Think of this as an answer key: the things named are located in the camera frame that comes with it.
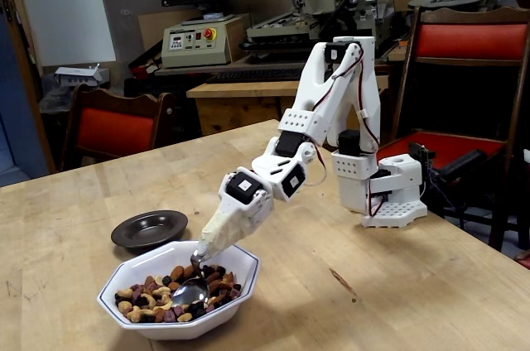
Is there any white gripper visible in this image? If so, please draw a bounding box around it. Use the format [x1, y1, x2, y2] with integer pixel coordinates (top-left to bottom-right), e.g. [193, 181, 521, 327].
[195, 167, 275, 262]

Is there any bent metal spoon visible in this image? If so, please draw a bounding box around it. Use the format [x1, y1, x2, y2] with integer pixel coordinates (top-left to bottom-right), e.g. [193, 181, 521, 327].
[171, 252, 210, 309]

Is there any dark brown plate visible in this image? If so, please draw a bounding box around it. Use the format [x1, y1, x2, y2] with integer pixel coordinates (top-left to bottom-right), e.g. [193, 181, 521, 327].
[110, 209, 190, 249]

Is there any white octagonal bowl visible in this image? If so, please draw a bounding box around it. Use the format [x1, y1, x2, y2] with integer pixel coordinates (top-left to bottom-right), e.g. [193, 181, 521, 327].
[96, 238, 263, 341]

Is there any mixed nuts and dried fruit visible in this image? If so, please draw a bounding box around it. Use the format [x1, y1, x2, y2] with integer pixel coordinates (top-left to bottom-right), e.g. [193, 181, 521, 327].
[113, 264, 243, 325]

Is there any wooden workbench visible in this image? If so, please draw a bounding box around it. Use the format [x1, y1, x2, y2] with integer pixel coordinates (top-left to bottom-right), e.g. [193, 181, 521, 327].
[185, 68, 390, 147]

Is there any small wooden red-cushioned chair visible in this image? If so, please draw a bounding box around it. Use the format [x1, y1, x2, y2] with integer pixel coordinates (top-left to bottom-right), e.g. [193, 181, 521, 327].
[60, 83, 177, 172]

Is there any black keyboard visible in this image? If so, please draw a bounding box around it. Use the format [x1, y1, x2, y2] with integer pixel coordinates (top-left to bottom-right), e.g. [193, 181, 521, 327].
[205, 67, 306, 84]

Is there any black and red case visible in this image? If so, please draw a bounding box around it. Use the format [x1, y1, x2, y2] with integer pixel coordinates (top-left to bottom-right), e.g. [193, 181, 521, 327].
[128, 41, 163, 80]

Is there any beige control box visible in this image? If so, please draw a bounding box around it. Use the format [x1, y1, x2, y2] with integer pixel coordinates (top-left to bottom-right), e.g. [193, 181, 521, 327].
[160, 15, 245, 70]

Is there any small white device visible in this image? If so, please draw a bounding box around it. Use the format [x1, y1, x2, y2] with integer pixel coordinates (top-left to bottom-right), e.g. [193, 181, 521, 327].
[54, 63, 111, 88]

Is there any black circuit board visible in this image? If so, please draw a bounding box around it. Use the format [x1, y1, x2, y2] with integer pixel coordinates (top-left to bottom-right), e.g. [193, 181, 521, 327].
[408, 141, 436, 170]

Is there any leaning grey board panel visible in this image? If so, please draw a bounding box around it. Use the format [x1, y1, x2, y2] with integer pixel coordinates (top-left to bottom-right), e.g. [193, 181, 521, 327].
[94, 0, 163, 83]

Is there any large wooden red-cushioned chair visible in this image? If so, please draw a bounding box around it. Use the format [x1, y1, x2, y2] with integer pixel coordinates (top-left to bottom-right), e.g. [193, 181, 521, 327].
[374, 6, 530, 252]

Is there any black cylinder handle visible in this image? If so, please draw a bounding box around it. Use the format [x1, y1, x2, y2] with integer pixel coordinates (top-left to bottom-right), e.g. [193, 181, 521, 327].
[438, 149, 486, 181]

